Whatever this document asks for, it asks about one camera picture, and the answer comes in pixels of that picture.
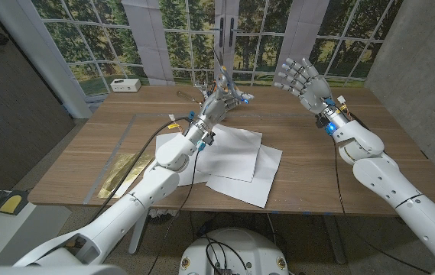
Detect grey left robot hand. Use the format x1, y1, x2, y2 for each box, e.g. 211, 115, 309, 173
193, 76, 255, 134

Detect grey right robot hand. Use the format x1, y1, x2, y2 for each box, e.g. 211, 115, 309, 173
273, 57, 333, 115

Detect yellow handled scissors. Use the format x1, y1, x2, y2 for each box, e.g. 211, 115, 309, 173
211, 47, 247, 102

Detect silver metal wrench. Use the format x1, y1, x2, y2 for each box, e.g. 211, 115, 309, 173
193, 81, 209, 99

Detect creased white paper sheet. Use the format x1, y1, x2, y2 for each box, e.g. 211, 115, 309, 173
195, 122, 263, 183

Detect printed window forest backdrop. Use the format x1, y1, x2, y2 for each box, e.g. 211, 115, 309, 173
29, 0, 405, 96

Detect large white paper sheet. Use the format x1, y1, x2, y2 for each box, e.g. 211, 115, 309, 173
205, 144, 283, 209

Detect white power strip box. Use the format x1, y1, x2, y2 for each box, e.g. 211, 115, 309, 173
109, 78, 142, 93

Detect gold foil sheet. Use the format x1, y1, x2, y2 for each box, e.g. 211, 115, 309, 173
96, 152, 153, 199

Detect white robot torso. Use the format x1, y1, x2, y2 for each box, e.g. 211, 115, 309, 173
178, 228, 290, 275

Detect white table leg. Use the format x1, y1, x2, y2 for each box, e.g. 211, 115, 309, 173
128, 212, 150, 255

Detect grey table leg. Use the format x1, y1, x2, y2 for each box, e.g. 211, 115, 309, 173
322, 213, 347, 265

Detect clear amber handled screwdriver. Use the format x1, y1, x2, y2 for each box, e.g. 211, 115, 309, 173
177, 90, 203, 105

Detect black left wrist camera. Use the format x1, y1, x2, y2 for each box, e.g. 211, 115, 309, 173
201, 131, 216, 147

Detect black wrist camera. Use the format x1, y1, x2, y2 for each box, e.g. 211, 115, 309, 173
314, 114, 329, 130
201, 131, 216, 147

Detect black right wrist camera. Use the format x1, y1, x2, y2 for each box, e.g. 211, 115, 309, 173
314, 114, 329, 130

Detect thin black left wrist cable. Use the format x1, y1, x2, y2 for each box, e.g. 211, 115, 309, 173
146, 150, 203, 275

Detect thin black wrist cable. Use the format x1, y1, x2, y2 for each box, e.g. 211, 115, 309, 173
333, 135, 432, 274
146, 150, 203, 275

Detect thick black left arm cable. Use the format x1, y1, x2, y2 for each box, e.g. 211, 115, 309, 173
86, 116, 192, 227

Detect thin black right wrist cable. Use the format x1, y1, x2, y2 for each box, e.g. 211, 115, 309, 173
333, 135, 432, 274

